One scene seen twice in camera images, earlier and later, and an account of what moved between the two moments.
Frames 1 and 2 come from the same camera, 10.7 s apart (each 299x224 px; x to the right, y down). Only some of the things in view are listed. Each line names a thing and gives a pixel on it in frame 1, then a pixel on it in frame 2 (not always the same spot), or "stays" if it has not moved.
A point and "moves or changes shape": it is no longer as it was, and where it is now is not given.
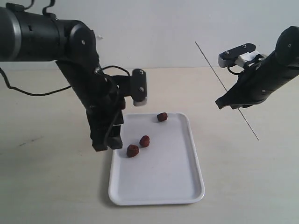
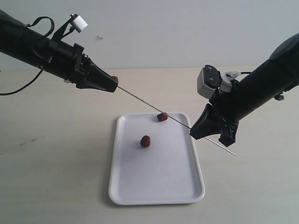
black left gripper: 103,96 to 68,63
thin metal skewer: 226,90 to 205,137
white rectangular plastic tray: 167,171 stays
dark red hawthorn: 162,116 stays
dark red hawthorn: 132,150 moves or changes shape
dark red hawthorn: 144,141 stays
